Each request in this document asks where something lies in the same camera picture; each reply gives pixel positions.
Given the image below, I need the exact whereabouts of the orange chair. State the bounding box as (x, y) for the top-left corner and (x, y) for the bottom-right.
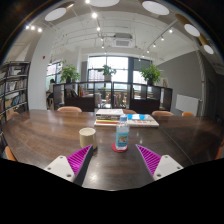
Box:
(57, 106), (82, 112)
(5, 146), (17, 162)
(122, 109), (137, 114)
(214, 140), (224, 160)
(152, 111), (174, 116)
(182, 112), (194, 117)

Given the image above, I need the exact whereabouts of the clear water bottle blue cap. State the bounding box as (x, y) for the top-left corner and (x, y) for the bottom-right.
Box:
(115, 115), (129, 151)

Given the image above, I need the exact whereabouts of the orange chair far left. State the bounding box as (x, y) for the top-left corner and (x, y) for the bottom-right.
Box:
(57, 106), (82, 112)

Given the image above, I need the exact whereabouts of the beige ceramic cup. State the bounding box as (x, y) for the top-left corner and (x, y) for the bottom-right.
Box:
(79, 128), (97, 149)

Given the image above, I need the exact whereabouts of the flat book with blue item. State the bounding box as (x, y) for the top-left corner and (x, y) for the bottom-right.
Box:
(127, 114), (159, 127)

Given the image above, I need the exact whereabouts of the stack of books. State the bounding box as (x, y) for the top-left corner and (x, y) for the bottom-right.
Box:
(95, 109), (123, 126)

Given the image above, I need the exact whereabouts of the orange chair far right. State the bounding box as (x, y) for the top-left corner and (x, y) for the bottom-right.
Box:
(152, 111), (174, 116)

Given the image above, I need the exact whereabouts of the orange chair near right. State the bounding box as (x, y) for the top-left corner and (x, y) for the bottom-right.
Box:
(214, 140), (224, 160)

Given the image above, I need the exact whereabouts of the left potted plant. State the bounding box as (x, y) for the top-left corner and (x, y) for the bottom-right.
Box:
(59, 61), (80, 82)

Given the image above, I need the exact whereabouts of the ceiling air conditioner unit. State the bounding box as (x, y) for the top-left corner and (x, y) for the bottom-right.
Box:
(113, 33), (133, 48)

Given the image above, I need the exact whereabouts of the bookshelf with books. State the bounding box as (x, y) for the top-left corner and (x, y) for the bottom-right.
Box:
(0, 61), (30, 125)

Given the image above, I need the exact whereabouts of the dark open shelf divider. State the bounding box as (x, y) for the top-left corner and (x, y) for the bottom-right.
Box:
(53, 81), (173, 114)

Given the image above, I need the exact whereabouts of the orange chair rightmost far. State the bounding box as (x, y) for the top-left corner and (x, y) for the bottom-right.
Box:
(182, 112), (194, 117)

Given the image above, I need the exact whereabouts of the orange chair far middle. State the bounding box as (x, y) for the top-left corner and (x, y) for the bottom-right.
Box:
(122, 109), (137, 114)

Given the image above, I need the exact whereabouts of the orange chair near left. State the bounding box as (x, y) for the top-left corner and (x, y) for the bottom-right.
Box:
(5, 146), (17, 162)

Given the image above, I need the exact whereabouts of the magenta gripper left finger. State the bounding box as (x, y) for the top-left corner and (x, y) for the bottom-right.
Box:
(45, 145), (93, 186)

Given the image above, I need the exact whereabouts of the right potted plant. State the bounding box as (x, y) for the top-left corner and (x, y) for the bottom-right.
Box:
(140, 64), (162, 86)

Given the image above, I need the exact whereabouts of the red round coaster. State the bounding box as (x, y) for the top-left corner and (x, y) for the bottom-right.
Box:
(111, 143), (128, 153)

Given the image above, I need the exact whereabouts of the seated person in background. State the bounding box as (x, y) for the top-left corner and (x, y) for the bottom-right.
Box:
(47, 79), (55, 109)

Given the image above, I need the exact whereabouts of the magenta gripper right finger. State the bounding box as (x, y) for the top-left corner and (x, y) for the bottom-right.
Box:
(136, 145), (182, 181)

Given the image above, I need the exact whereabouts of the potted plant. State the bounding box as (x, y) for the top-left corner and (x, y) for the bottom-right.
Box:
(59, 61), (80, 82)
(140, 64), (162, 86)
(99, 65), (117, 81)

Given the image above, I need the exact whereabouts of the white board panel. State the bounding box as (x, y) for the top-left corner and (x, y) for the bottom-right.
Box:
(176, 94), (201, 116)

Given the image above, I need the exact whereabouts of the middle potted plant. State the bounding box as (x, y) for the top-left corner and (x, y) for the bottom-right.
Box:
(99, 65), (117, 81)

